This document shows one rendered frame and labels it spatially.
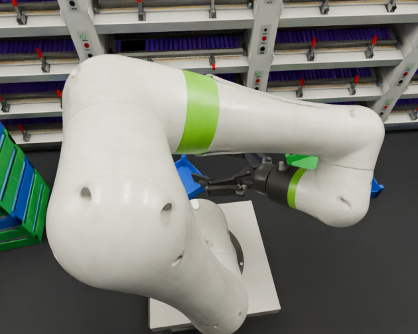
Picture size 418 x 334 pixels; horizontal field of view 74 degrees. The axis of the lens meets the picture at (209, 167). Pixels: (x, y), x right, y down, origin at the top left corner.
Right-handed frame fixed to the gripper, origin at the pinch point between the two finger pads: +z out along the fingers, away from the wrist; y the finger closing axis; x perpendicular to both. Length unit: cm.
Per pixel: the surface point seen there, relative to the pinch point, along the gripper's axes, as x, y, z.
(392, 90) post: 27, -109, -17
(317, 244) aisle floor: 62, -30, -13
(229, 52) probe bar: -14, -54, 32
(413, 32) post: 0, -108, -23
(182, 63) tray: -16, -38, 46
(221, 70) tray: -8, -49, 35
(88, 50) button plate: -32, -11, 65
